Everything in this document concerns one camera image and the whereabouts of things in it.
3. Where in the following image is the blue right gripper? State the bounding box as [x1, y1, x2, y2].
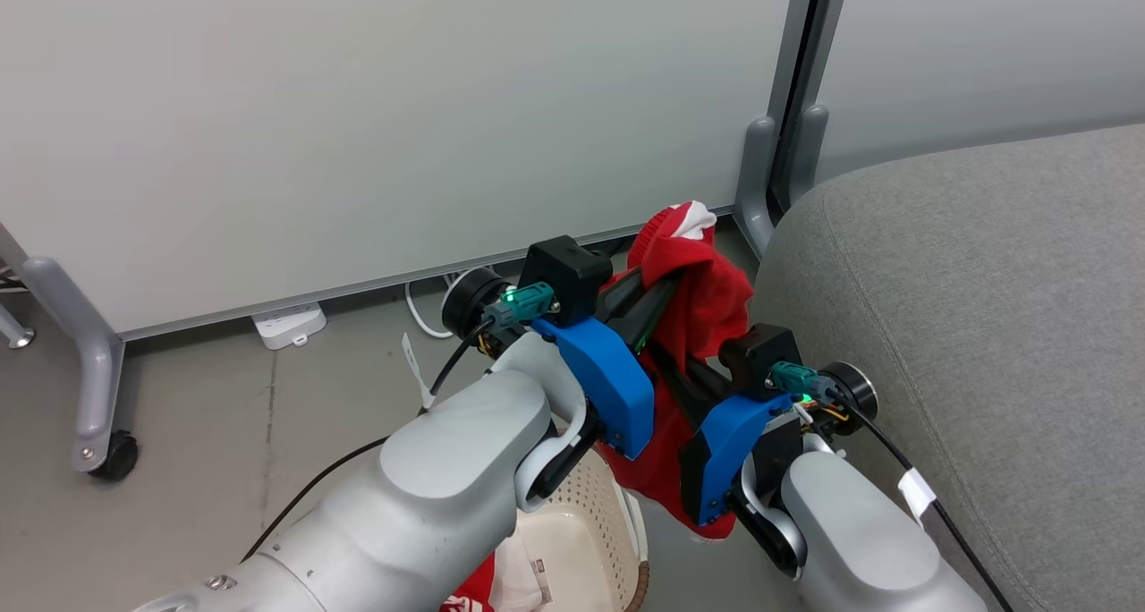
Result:
[651, 348, 808, 528]

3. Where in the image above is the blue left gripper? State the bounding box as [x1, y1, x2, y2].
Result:
[531, 268, 689, 462]

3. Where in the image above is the red and white garment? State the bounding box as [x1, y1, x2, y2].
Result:
[594, 200, 756, 541]

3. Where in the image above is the cream perforated laundry basket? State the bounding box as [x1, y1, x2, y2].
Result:
[513, 446, 652, 612]

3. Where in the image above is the white garment with label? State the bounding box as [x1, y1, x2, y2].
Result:
[488, 535, 556, 612]

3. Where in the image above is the grey fabric sofa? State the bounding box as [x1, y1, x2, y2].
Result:
[750, 123, 1145, 612]

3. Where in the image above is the red garment with white print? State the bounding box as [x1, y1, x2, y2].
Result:
[438, 553, 498, 612]

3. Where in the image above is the large white partition panel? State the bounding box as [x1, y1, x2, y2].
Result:
[0, 0, 799, 341]

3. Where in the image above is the white power strip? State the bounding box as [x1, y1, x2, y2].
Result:
[250, 302, 328, 352]

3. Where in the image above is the white partition panel behind sofa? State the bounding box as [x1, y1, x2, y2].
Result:
[816, 0, 1145, 183]

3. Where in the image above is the black caster wheel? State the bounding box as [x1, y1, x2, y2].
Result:
[89, 429, 140, 482]

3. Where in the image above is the grey partition leg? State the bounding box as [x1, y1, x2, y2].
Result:
[20, 255, 126, 473]

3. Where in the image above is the grey stand leg with foot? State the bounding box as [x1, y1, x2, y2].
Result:
[0, 270, 37, 350]

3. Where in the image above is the teal cable connector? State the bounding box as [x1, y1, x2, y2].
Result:
[483, 281, 561, 332]
[768, 361, 838, 404]

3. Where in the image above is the grey partition foot bracket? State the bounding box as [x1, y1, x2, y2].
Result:
[734, 102, 830, 260]

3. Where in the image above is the white power cable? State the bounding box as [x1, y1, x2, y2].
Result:
[404, 267, 495, 341]

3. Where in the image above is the white cable tag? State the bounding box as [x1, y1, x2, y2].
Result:
[401, 333, 437, 411]
[897, 469, 937, 520]

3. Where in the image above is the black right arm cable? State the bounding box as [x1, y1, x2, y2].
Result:
[837, 399, 1017, 612]

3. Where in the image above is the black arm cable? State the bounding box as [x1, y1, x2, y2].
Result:
[837, 399, 1017, 612]
[237, 319, 498, 565]

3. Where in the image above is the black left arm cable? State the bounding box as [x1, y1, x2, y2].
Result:
[237, 319, 498, 565]

